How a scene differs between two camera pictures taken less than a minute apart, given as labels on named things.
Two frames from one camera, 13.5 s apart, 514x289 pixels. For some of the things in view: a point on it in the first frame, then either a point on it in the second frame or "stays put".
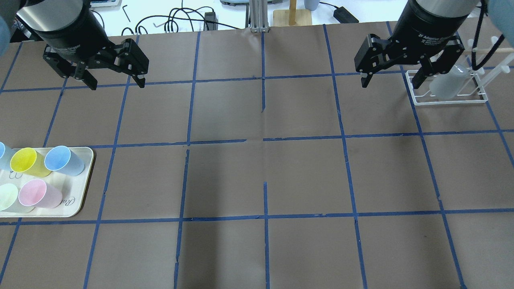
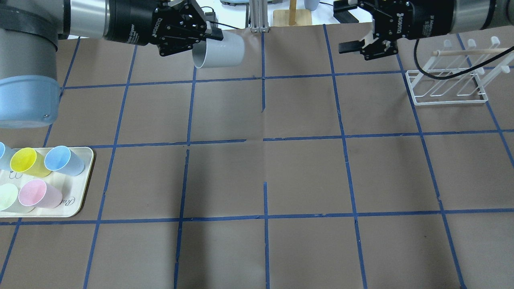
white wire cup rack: [485, 64] stays put
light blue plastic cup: [6, 153] stays put
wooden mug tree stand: [292, 16] stays put
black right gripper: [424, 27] -> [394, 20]
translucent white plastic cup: [447, 86] -> [211, 52]
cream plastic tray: [72, 188] stays put
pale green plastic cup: [10, 201] stays put
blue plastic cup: [60, 159] stays put
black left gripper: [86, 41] -> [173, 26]
